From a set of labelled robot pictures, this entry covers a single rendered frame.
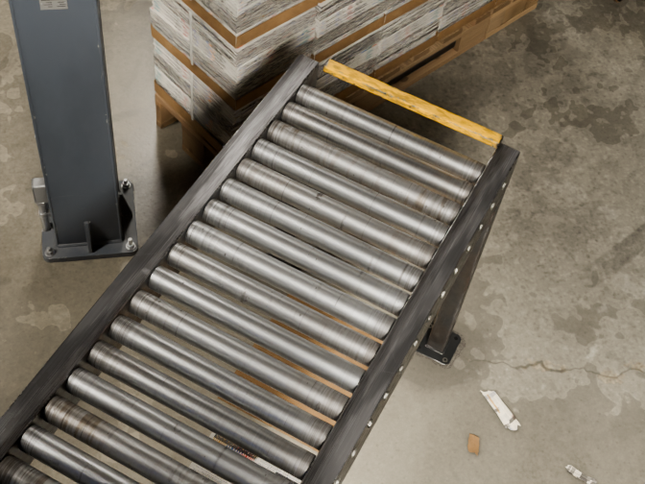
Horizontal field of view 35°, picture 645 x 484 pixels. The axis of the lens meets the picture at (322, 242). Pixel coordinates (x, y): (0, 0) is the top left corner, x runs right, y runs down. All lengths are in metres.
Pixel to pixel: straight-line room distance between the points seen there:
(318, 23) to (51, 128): 0.78
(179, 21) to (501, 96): 1.21
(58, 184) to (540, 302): 1.40
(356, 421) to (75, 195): 1.26
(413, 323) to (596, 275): 1.29
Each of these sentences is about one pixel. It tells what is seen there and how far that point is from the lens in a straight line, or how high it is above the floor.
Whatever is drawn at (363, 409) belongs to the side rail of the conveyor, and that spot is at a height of 0.80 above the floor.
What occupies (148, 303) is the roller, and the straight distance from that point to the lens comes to 1.92.
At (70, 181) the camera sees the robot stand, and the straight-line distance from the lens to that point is 2.76.
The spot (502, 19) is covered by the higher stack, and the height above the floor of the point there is 0.05.
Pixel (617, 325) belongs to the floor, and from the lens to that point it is 3.06.
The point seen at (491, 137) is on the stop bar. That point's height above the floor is 0.82.
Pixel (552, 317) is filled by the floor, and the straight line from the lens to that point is 3.01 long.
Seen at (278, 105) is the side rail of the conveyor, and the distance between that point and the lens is 2.24.
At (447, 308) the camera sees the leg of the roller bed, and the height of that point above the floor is 0.21.
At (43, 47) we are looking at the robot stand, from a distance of 2.41.
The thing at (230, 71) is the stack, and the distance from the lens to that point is 2.73.
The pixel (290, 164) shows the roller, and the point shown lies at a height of 0.79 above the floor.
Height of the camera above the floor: 2.42
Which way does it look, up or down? 53 degrees down
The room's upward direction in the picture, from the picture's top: 9 degrees clockwise
